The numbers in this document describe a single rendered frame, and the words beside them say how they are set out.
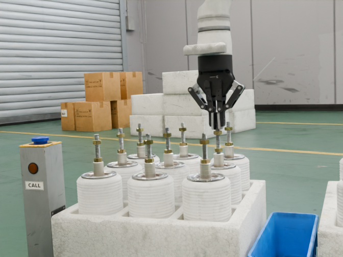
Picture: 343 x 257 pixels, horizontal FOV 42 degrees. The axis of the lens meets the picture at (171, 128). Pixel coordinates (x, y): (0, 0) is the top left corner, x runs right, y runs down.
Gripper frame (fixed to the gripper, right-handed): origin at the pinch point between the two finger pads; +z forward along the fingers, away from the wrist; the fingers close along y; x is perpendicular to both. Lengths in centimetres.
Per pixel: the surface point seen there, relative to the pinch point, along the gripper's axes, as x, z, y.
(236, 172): 1.4, 11.0, -4.5
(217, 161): 1.0, 8.9, 0.0
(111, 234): 21.2, 20.4, 15.2
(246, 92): -294, 1, 75
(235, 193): 2.0, 15.6, -4.2
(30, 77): -381, -28, 405
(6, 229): -10, 35, 76
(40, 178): 15.2, 11.6, 37.5
